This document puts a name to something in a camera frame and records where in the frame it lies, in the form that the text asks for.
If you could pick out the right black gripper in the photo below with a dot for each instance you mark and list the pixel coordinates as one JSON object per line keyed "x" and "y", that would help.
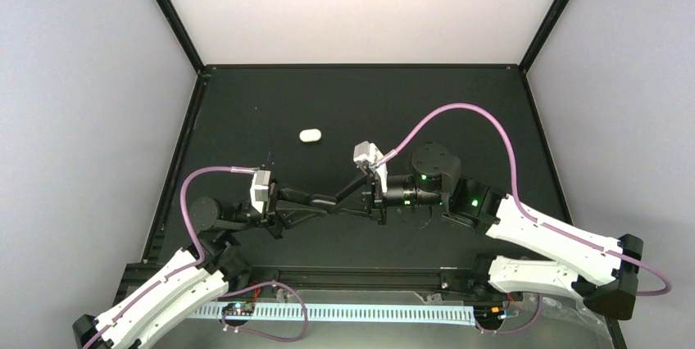
{"x": 365, "y": 201}

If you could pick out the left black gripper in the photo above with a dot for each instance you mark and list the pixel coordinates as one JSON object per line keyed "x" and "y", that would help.
{"x": 281, "y": 212}

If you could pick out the black earbud charging case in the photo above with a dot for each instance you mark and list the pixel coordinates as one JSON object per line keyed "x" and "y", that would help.
{"x": 324, "y": 202}

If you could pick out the white earbud charging case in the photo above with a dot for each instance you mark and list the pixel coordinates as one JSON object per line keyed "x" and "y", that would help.
{"x": 310, "y": 135}

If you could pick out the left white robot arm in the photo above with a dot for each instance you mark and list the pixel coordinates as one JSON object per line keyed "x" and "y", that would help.
{"x": 207, "y": 271}

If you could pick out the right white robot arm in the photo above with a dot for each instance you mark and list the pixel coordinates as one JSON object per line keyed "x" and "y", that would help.
{"x": 576, "y": 263}

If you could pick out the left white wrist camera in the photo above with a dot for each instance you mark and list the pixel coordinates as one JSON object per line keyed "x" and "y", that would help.
{"x": 260, "y": 190}

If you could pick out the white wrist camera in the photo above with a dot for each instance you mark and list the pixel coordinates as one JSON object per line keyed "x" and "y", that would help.
{"x": 366, "y": 156}
{"x": 260, "y": 190}

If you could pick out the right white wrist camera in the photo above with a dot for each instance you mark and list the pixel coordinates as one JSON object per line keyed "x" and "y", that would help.
{"x": 366, "y": 156}

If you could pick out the black front mounting rail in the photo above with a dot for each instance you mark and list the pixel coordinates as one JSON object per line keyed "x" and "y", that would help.
{"x": 468, "y": 283}

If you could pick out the white slotted cable duct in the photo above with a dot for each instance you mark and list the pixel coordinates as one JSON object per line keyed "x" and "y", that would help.
{"x": 360, "y": 313}

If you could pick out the left black frame post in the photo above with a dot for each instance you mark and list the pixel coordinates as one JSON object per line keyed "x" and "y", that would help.
{"x": 176, "y": 25}

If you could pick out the black frame post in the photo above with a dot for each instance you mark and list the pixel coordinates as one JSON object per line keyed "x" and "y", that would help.
{"x": 542, "y": 34}
{"x": 176, "y": 25}

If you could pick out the right black frame post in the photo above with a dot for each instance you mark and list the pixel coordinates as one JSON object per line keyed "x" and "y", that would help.
{"x": 542, "y": 34}

